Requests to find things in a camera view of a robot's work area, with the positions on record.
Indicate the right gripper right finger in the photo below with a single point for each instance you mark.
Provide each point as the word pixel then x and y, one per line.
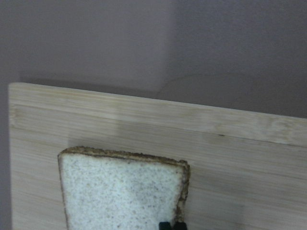
pixel 180 226

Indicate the white bread slice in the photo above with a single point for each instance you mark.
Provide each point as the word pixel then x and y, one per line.
pixel 118 190

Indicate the bamboo cutting board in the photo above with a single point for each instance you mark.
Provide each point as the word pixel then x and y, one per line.
pixel 248 170

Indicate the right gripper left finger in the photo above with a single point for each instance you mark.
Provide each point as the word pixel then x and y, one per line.
pixel 164 226

